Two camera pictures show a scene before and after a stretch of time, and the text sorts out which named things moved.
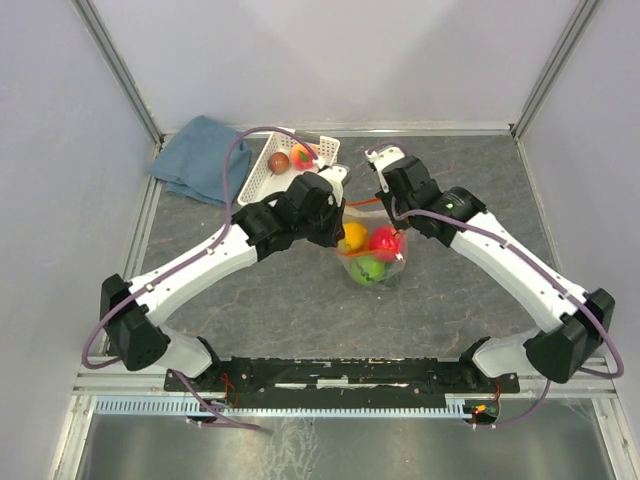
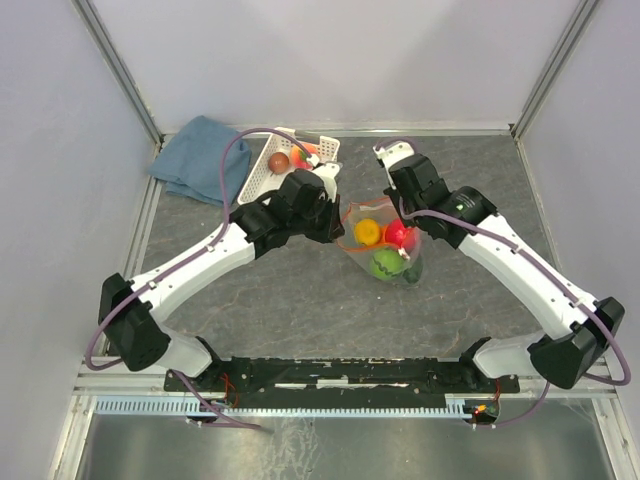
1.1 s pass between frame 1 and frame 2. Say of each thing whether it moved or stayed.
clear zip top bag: moved
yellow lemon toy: moved
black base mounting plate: stayed
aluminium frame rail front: stayed
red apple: moved
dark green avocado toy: moved
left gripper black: stayed
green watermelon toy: moved
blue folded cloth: stayed
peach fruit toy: stayed
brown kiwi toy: stayed
